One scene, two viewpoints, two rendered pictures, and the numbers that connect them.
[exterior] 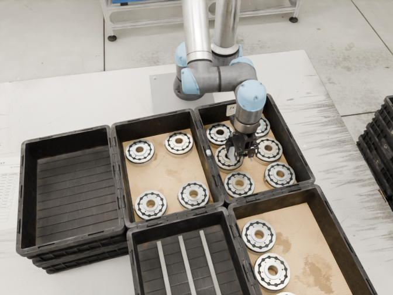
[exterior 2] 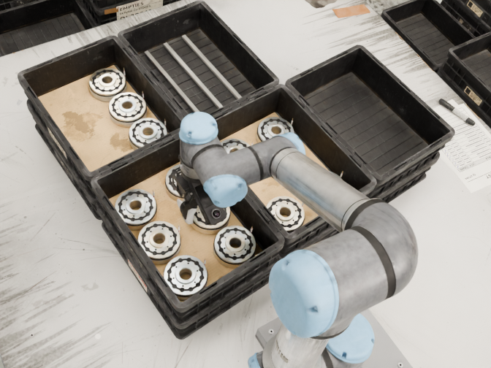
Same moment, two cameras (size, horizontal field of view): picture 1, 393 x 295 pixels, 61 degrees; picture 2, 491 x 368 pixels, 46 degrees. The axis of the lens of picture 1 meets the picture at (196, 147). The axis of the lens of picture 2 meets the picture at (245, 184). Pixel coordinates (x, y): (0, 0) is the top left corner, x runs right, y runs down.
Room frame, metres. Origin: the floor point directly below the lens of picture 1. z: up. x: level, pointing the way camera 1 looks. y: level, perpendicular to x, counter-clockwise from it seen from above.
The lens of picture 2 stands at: (1.30, -0.41, 2.11)
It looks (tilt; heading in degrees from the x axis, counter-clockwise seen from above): 57 degrees down; 150
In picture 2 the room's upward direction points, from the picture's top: 10 degrees clockwise
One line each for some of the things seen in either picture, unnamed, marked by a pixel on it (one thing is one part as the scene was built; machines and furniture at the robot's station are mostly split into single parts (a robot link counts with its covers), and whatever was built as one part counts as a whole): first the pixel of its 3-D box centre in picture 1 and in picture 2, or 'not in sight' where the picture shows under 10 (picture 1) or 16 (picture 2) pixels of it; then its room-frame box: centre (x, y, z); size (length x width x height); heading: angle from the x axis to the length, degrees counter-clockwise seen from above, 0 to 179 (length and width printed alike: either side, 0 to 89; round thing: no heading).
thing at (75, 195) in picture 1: (74, 190); (363, 121); (0.50, 0.40, 0.87); 0.40 x 0.30 x 0.11; 15
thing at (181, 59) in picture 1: (191, 60); (340, 342); (1.07, 0.02, 0.93); 0.13 x 0.12 x 0.14; 96
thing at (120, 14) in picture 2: not in sight; (140, 14); (-0.60, 0.04, 0.41); 0.31 x 0.02 x 0.16; 99
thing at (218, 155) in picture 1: (228, 157); (210, 210); (0.64, -0.11, 0.86); 0.10 x 0.10 x 0.01
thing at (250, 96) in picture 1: (250, 101); (199, 141); (0.63, -0.15, 1.15); 0.09 x 0.08 x 0.11; 6
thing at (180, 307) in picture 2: (250, 143); (186, 212); (0.65, -0.18, 0.92); 0.40 x 0.30 x 0.02; 15
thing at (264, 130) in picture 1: (256, 125); (185, 274); (0.78, -0.23, 0.86); 0.10 x 0.10 x 0.01
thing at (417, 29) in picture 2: not in sight; (424, 47); (-0.20, 1.29, 0.26); 0.40 x 0.30 x 0.23; 9
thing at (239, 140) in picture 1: (244, 138); (194, 179); (0.62, -0.15, 1.00); 0.09 x 0.08 x 0.12; 12
